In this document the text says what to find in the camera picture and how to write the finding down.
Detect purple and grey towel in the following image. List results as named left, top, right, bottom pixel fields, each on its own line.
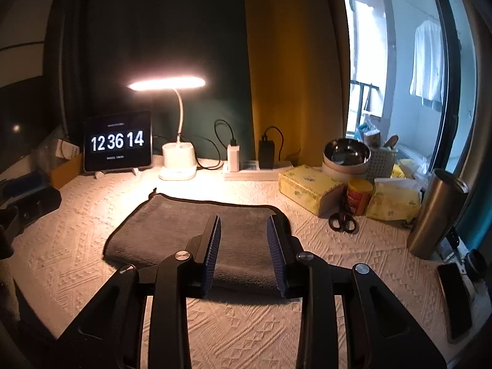
left=103, top=192, right=291, bottom=296

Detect black smartphone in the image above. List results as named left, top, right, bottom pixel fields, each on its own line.
left=437, top=262, right=473, bottom=343

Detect white textured table cloth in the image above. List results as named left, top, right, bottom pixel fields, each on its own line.
left=9, top=168, right=467, bottom=368

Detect black scissors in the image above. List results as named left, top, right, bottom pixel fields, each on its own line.
left=328, top=192, right=359, bottom=234

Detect yellow soft tissue pack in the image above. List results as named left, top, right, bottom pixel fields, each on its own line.
left=365, top=177, right=422, bottom=222

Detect orange yellow can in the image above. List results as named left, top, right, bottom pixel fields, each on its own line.
left=346, top=177, right=373, bottom=216

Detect steel tumbler cup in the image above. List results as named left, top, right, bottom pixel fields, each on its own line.
left=407, top=169, right=470, bottom=259

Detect yellow tissue box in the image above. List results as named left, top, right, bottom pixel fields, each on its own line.
left=278, top=165, right=343, bottom=216

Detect brown cardboard box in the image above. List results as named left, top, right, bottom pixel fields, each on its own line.
left=49, top=153, right=82, bottom=189

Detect white perforated basket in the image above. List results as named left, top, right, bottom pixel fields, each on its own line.
left=365, top=148, right=398, bottom=183

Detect steel bowl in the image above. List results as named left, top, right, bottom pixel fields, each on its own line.
left=323, top=138, right=371, bottom=175

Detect white desk lamp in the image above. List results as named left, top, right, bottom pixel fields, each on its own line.
left=127, top=75, right=207, bottom=182

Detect tablet showing clock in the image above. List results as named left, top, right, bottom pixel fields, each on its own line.
left=83, top=111, right=153, bottom=173

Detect white power strip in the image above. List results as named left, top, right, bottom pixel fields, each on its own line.
left=222, top=161, right=293, bottom=182

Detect black power bank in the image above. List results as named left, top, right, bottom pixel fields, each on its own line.
left=258, top=135, right=275, bottom=169

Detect white charger block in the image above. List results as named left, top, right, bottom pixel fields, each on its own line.
left=227, top=138, right=240, bottom=173

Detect white hanging shirt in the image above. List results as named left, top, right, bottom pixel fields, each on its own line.
left=410, top=20, right=444, bottom=113

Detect dark green curtain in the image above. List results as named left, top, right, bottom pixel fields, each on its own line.
left=43, top=0, right=254, bottom=159

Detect mustard yellow curtain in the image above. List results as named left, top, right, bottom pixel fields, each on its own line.
left=245, top=0, right=350, bottom=167

